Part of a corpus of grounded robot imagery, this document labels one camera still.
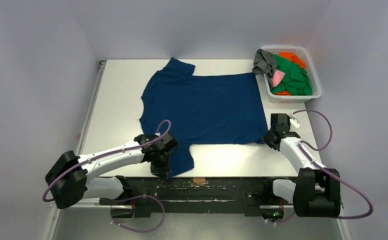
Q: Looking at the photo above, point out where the dark blue t shirt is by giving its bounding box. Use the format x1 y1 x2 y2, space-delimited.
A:
139 58 269 177

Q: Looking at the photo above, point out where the green t shirt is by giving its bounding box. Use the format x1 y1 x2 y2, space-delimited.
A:
270 54 313 96

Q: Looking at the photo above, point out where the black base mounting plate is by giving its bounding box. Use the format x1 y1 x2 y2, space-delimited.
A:
99 177 294 222

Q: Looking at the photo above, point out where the white plastic laundry basket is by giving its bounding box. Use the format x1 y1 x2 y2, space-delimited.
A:
261 45 322 104

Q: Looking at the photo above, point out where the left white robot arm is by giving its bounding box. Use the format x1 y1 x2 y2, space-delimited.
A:
42 133 179 209

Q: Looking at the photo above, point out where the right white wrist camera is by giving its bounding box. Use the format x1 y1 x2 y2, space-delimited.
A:
289 113 301 129

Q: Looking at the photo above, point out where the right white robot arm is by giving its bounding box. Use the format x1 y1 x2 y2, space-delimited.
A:
262 113 341 218

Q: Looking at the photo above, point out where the orange t shirt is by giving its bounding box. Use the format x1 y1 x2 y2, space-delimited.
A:
279 51 307 70

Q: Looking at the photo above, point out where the pink cloth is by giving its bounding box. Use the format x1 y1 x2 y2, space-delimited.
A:
271 69 286 88

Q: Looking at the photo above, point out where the aluminium frame rail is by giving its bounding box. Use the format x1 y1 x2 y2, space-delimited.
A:
92 198 347 211

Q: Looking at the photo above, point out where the brown tape piece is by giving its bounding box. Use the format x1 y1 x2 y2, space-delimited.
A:
192 177 207 186

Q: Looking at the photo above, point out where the grey t shirt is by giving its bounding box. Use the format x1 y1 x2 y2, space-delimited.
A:
252 48 277 77

